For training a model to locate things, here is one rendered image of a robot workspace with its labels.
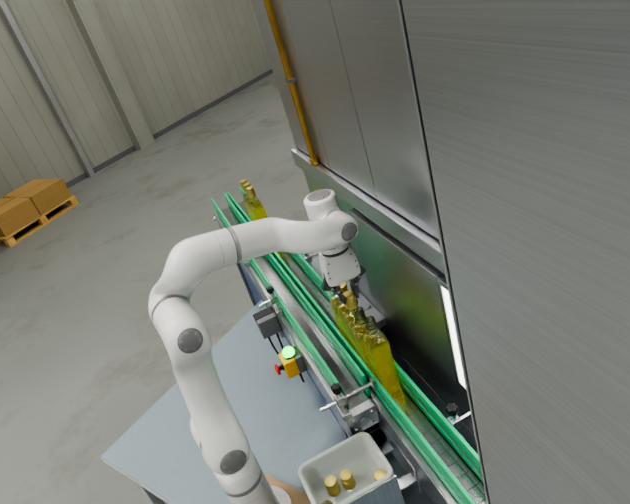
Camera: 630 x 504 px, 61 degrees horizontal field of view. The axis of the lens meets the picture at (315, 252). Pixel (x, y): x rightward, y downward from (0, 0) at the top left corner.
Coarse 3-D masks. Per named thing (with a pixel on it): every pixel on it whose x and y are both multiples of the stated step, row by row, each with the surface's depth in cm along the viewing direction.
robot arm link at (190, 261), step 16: (192, 240) 122; (208, 240) 122; (224, 240) 123; (176, 256) 120; (192, 256) 120; (208, 256) 121; (224, 256) 123; (176, 272) 120; (192, 272) 121; (208, 272) 124; (160, 288) 126; (176, 288) 124; (192, 288) 127
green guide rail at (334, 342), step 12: (228, 204) 297; (240, 216) 266; (276, 264) 217; (288, 276) 206; (300, 300) 200; (312, 312) 184; (324, 324) 175; (336, 348) 172; (348, 360) 160; (360, 372) 152; (360, 384) 158
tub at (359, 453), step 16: (336, 448) 148; (352, 448) 150; (368, 448) 150; (304, 464) 146; (320, 464) 147; (336, 464) 149; (352, 464) 150; (368, 464) 149; (384, 464) 140; (304, 480) 142; (320, 480) 149; (368, 480) 144; (384, 480) 135; (320, 496) 144; (336, 496) 143; (352, 496) 134
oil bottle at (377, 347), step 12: (372, 336) 144; (384, 336) 144; (372, 348) 143; (384, 348) 145; (372, 360) 147; (384, 360) 147; (372, 372) 154; (384, 372) 148; (396, 372) 151; (384, 384) 150; (396, 384) 152
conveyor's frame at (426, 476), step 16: (224, 208) 303; (224, 224) 284; (256, 288) 244; (288, 336) 201; (304, 352) 179; (320, 384) 170; (336, 416) 167; (384, 416) 148; (368, 432) 159; (384, 432) 157; (400, 432) 141; (400, 448) 145; (416, 464) 135; (432, 480) 128; (432, 496) 134; (448, 496) 123
